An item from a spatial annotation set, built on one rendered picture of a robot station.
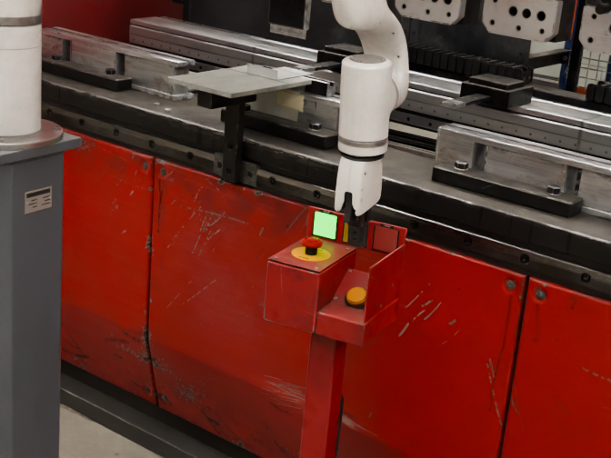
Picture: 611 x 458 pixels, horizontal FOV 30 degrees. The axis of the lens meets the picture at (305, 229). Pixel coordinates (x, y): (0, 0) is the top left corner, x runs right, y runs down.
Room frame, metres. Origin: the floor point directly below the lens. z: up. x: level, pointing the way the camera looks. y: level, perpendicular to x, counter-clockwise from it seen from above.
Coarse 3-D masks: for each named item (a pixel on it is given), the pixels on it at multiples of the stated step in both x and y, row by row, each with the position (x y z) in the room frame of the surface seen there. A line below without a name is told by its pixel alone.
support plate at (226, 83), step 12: (204, 72) 2.43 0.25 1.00; (216, 72) 2.44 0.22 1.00; (228, 72) 2.45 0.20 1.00; (240, 72) 2.46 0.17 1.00; (180, 84) 2.32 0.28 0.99; (192, 84) 2.30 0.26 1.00; (204, 84) 2.31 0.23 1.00; (216, 84) 2.32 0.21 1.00; (228, 84) 2.33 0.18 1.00; (240, 84) 2.34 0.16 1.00; (252, 84) 2.35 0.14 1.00; (264, 84) 2.36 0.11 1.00; (276, 84) 2.37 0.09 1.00; (288, 84) 2.38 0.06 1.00; (300, 84) 2.42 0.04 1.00; (228, 96) 2.24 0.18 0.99
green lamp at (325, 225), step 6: (318, 216) 2.04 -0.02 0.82; (324, 216) 2.03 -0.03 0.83; (330, 216) 2.03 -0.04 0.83; (336, 216) 2.02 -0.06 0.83; (318, 222) 2.04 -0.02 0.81; (324, 222) 2.03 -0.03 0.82; (330, 222) 2.03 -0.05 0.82; (318, 228) 2.04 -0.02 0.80; (324, 228) 2.03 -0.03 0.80; (330, 228) 2.02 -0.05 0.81; (318, 234) 2.03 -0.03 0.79; (324, 234) 2.03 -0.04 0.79; (330, 234) 2.02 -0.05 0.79
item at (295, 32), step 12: (276, 0) 2.53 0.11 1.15; (288, 0) 2.51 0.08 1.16; (300, 0) 2.49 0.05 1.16; (276, 12) 2.52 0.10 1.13; (288, 12) 2.50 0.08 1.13; (300, 12) 2.49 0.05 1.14; (276, 24) 2.52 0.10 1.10; (288, 24) 2.50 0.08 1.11; (300, 24) 2.48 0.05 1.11; (300, 36) 2.49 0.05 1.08
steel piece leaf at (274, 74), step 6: (252, 66) 2.45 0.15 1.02; (258, 66) 2.44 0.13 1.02; (252, 72) 2.45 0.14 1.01; (258, 72) 2.44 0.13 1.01; (264, 72) 2.43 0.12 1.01; (270, 72) 2.42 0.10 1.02; (276, 72) 2.41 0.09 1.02; (282, 72) 2.49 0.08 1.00; (288, 72) 2.50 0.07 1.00; (270, 78) 2.42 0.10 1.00; (276, 78) 2.41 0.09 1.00; (282, 78) 2.42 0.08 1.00; (288, 78) 2.44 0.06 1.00
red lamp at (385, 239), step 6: (378, 228) 1.98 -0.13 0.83; (384, 228) 1.98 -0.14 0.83; (378, 234) 1.98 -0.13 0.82; (384, 234) 1.98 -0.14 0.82; (390, 234) 1.97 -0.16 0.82; (396, 234) 1.97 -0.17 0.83; (378, 240) 1.98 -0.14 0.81; (384, 240) 1.98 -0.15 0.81; (390, 240) 1.97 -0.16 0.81; (396, 240) 1.97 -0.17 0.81; (378, 246) 1.98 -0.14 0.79; (384, 246) 1.98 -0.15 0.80; (390, 246) 1.97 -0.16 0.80; (390, 252) 1.97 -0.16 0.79
